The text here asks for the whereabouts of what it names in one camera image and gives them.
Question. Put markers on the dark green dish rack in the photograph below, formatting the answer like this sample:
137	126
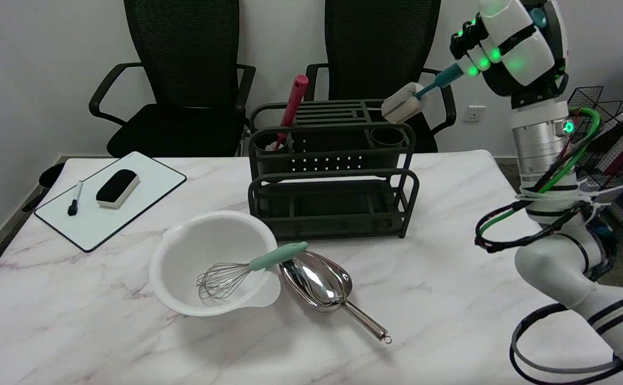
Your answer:
333	171

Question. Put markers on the blue sponge bottle brush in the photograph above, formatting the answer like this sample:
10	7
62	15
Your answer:
403	103

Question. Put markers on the black whiteboard marker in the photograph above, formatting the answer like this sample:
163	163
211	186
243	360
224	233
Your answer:
75	199

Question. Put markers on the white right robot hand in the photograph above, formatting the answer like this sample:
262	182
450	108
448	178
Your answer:
509	43

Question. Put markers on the white wall socket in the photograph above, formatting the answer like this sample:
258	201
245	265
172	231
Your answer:
473	113

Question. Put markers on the stainless steel scoop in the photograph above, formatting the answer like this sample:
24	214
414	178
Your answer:
322	286

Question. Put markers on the small white whiteboard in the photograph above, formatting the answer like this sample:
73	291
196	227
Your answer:
109	199

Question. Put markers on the black mesh office chair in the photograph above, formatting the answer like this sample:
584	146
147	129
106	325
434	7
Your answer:
381	53
178	80

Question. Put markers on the black whiteboard eraser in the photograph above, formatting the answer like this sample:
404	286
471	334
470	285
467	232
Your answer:
117	187

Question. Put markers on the white mixing bowl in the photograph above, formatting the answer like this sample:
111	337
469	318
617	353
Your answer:
212	262

